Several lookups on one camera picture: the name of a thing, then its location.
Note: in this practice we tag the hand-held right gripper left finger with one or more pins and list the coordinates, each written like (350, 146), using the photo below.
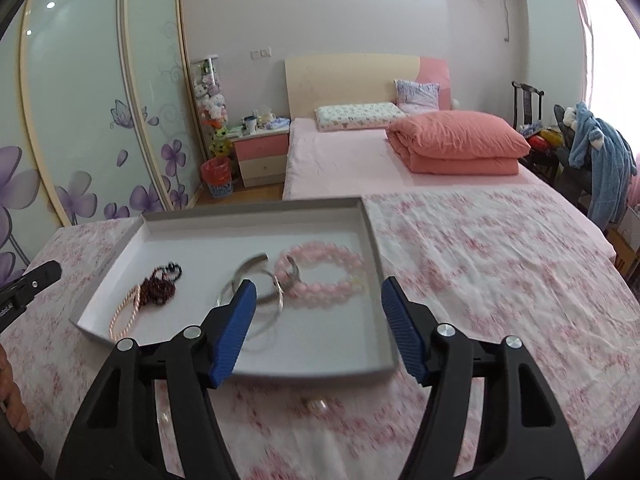
(230, 340)

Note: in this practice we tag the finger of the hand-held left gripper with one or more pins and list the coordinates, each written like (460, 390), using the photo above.
(42, 275)

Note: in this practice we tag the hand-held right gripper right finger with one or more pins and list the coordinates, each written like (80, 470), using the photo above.
(405, 335)

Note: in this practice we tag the thin silver bangle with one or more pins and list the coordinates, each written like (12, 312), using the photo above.
(226, 291)

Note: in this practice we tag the wide silver cuff bangle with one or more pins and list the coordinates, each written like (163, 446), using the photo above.
(247, 262)

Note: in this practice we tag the grey shallow tray box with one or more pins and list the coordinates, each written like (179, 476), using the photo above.
(320, 340)

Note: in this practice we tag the person's left hand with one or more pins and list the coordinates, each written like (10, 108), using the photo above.
(12, 390)

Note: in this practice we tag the pink floral cloth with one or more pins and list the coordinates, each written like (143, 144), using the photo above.
(500, 285)

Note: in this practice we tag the red waste bin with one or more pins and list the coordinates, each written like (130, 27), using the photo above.
(217, 175)

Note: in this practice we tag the floral glass sliding wardrobe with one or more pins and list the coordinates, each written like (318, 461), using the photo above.
(90, 110)

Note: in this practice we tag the pink bed mattress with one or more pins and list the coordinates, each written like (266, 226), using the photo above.
(345, 160)

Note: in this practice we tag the pink nightstand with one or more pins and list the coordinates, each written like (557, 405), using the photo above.
(262, 157)

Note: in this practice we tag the folded salmon quilt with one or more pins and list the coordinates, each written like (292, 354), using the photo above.
(455, 140)

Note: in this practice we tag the blue cloth item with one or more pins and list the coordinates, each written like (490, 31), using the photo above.
(277, 123)

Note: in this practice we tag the white printed pillow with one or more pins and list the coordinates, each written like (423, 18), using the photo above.
(360, 116)

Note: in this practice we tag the grey office chair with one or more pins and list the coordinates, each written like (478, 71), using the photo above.
(565, 160)

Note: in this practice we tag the brown paper bag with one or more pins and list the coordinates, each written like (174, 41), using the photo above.
(627, 247)

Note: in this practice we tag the purple floral pillow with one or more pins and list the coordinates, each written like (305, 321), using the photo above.
(417, 96)

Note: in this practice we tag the clear tube of plush toys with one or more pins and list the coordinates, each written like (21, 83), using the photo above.
(210, 100)

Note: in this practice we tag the colourful toys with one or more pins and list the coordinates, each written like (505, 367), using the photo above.
(545, 139)

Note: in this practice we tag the cream and pink headboard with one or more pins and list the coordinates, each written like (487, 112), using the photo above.
(350, 80)

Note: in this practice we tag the blue fleece robe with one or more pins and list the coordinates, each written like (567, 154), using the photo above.
(607, 170)

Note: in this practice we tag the dark wooden chair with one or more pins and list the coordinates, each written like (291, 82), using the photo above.
(527, 102)

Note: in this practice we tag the air conditioner pipe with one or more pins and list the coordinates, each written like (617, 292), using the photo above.
(507, 10)

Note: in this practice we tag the pink curtain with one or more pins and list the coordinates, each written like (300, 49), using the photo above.
(615, 35)

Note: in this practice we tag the white wall switch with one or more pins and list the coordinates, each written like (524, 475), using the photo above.
(260, 52)

